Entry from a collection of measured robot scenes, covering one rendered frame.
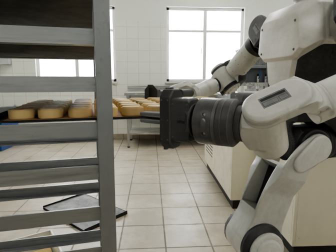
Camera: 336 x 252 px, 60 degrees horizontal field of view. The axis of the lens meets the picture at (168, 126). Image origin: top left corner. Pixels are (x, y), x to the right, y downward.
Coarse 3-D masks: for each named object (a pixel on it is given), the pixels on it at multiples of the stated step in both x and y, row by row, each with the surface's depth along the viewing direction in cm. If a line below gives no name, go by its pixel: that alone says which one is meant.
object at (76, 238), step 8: (72, 232) 103; (80, 232) 104; (88, 232) 104; (96, 232) 105; (8, 240) 98; (16, 240) 98; (24, 240) 99; (32, 240) 100; (40, 240) 100; (48, 240) 101; (56, 240) 102; (64, 240) 103; (72, 240) 103; (80, 240) 103; (88, 240) 103; (96, 240) 103; (0, 248) 98; (8, 248) 98; (16, 248) 98; (24, 248) 98; (32, 248) 98; (40, 248) 98
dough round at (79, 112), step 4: (68, 108) 62; (72, 108) 60; (76, 108) 60; (80, 108) 60; (84, 108) 61; (88, 108) 62; (68, 112) 61; (72, 112) 60; (76, 112) 60; (80, 112) 60; (84, 112) 61; (88, 112) 61; (72, 116) 60; (76, 116) 60; (80, 116) 60; (84, 116) 61; (88, 116) 62
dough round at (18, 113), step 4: (12, 108) 60; (16, 108) 60; (20, 108) 60; (24, 108) 60; (28, 108) 60; (32, 108) 60; (8, 112) 58; (12, 112) 57; (16, 112) 57; (20, 112) 57; (24, 112) 58; (28, 112) 58; (32, 112) 59; (8, 116) 58; (12, 116) 57; (16, 116) 57; (20, 116) 58; (24, 116) 58; (28, 116) 58; (32, 116) 59
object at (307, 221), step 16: (320, 176) 167; (304, 192) 168; (320, 192) 168; (304, 208) 169; (320, 208) 170; (288, 224) 176; (304, 224) 171; (320, 224) 171; (288, 240) 177; (304, 240) 172; (320, 240) 173
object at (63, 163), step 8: (40, 160) 97; (48, 160) 97; (56, 160) 98; (64, 160) 99; (72, 160) 99; (80, 160) 100; (88, 160) 101; (96, 160) 101; (0, 168) 94; (8, 168) 94; (16, 168) 95; (24, 168) 96; (32, 168) 96; (40, 168) 97
